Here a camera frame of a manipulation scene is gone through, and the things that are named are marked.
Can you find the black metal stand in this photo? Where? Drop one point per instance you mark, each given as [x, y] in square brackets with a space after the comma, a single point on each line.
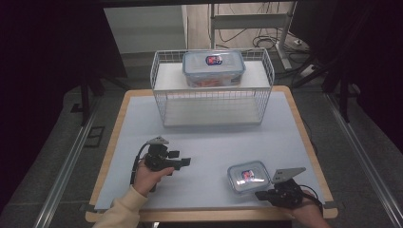
[85, 101]

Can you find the person's left hand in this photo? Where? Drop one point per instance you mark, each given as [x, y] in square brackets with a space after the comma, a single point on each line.
[145, 179]

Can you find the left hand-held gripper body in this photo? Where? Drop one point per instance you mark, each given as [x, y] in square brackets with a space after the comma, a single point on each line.
[157, 158]

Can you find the person's right hand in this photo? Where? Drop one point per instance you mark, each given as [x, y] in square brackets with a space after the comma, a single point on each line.
[305, 213]

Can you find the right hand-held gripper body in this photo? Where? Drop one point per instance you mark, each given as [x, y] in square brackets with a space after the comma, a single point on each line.
[286, 193]

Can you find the grey metal desk frame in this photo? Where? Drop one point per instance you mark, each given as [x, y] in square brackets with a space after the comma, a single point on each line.
[250, 21]

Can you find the aluminium floor rail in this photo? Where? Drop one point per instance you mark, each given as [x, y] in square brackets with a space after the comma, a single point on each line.
[364, 158]
[66, 171]

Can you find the small clear food container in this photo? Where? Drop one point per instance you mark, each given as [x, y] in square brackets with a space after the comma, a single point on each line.
[236, 182]

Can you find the large clear food container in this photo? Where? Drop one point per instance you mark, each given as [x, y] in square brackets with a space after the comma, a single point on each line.
[221, 74]

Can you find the white panel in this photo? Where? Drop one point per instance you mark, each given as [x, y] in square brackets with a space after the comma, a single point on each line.
[142, 28]

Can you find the light blue table mat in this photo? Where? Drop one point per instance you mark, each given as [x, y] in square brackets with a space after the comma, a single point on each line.
[206, 142]

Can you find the white power strip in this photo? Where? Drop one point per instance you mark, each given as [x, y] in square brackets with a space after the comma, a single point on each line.
[306, 71]

